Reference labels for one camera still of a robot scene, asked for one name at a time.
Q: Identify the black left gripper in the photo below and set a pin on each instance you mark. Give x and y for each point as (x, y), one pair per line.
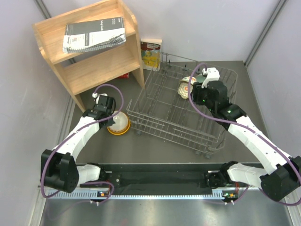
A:
(110, 122)

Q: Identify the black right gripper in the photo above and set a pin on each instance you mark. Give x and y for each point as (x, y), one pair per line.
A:
(197, 91)

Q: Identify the black-white striped bowl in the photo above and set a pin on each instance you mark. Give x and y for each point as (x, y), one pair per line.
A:
(120, 122)

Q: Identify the yellow plastic bowl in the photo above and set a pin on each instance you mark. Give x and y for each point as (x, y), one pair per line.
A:
(120, 132)

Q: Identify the floral patterned ceramic bowl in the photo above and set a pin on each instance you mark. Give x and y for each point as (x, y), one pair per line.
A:
(183, 90)

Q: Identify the grey wire dish rack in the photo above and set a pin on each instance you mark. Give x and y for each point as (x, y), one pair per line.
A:
(160, 111)

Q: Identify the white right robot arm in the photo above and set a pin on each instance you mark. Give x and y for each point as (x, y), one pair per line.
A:
(263, 150)

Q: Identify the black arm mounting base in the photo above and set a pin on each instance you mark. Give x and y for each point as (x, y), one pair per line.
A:
(162, 178)

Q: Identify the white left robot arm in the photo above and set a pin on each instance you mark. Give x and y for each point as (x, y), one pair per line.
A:
(70, 150)

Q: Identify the pale green ceramic bowl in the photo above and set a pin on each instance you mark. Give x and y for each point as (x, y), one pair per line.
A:
(200, 78)

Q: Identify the small red object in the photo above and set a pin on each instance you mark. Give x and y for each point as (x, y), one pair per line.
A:
(124, 76)

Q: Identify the colourful paperback book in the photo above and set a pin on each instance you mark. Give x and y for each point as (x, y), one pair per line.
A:
(151, 53)

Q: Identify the grey spiral-bound manual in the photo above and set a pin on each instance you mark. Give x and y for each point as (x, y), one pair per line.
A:
(94, 35)

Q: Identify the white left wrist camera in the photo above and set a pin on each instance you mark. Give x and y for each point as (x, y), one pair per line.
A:
(97, 96)

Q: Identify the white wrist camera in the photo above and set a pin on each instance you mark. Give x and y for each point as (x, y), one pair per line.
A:
(210, 74)
(97, 96)

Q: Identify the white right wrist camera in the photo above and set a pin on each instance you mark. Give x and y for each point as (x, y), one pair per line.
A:
(210, 74)

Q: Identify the aluminium rail with cable duct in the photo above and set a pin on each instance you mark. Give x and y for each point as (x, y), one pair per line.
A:
(171, 179)

